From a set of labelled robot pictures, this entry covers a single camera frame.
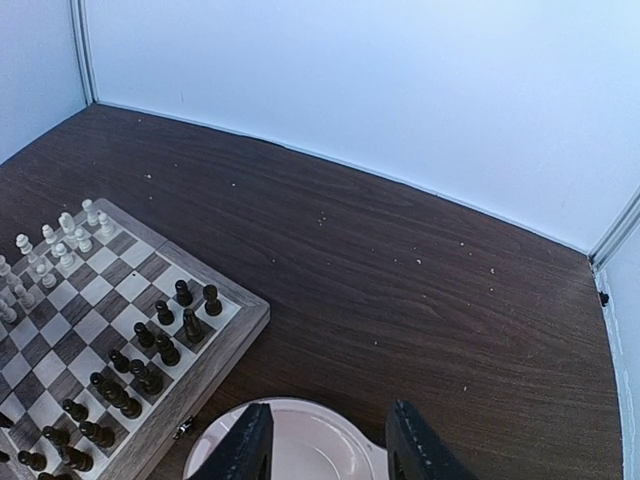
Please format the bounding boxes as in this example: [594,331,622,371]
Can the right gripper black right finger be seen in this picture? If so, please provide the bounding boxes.
[386,400,478,480]

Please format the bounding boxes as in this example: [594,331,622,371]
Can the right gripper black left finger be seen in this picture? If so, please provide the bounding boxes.
[190,403,274,480]

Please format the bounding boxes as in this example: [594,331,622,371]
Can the dark tall chess piece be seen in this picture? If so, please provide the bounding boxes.
[129,359,163,395]

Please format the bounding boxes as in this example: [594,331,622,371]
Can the dark chess piece eleventh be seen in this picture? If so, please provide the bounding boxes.
[78,421,115,448]

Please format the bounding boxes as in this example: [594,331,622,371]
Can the dark pawn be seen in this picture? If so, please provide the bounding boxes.
[175,279,193,308]

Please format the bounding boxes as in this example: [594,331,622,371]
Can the dark chess piece thirteenth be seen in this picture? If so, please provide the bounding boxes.
[58,445,94,472]

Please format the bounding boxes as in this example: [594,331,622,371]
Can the dark chess piece twelfth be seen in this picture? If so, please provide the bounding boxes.
[42,426,70,448]

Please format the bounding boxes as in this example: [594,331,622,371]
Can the dark chess piece fourteenth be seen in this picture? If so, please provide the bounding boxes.
[17,450,47,472]

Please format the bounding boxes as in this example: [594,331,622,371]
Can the dark chess piece fifteenth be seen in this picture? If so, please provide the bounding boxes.
[90,372,107,397]

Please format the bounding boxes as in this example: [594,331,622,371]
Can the wooden chess board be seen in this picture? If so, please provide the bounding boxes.
[1,198,270,479]

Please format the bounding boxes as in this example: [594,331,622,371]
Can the white chess pieces row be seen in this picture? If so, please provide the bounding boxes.
[1,199,137,330]

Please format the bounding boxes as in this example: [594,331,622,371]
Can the pink plastic double bowl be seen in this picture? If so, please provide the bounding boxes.
[183,398,396,480]

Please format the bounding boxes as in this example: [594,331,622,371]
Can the aluminium frame post right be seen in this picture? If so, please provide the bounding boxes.
[588,189,640,272]

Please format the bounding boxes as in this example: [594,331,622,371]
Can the aluminium frame post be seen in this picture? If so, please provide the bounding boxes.
[68,0,99,106]
[588,189,640,272]

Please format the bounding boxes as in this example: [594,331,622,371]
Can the aluminium frame post left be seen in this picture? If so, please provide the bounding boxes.
[68,0,99,106]

